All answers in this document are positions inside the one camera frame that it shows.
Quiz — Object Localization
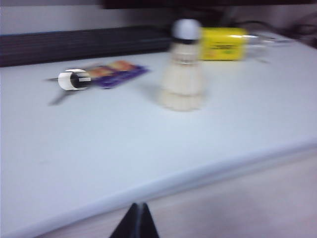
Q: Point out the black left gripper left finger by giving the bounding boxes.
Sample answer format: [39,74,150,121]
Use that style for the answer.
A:
[109,202,141,238]

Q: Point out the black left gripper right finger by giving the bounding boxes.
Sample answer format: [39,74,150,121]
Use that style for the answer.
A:
[140,202,160,238]

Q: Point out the white feather shuttlecock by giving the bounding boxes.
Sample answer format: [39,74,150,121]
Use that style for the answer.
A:
[159,18,207,99]

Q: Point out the white raised desk board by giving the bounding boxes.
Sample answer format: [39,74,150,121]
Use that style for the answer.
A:
[0,31,317,238]

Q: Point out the blue card tag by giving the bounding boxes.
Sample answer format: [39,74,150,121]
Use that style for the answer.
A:
[83,60,151,90]

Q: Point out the black keyboard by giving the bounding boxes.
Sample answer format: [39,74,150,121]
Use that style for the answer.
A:
[0,24,175,68]

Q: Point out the plastic bottle with yellow label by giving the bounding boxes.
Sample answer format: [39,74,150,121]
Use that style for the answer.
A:
[199,26,282,62]

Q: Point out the white cord key loop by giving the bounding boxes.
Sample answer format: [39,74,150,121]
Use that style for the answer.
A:
[57,68,92,92]

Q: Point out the thin black cable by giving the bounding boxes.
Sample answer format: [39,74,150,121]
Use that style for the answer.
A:
[237,19,285,30]

